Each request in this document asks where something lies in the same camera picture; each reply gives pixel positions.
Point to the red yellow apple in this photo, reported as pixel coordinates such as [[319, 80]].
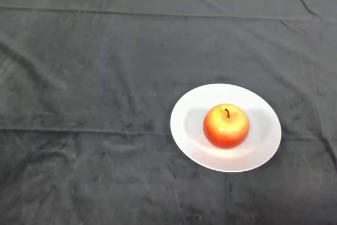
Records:
[[226, 127]]

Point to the white round plate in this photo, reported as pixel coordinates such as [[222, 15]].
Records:
[[262, 140]]

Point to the dark grey cloth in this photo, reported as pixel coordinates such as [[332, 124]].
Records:
[[105, 64]]

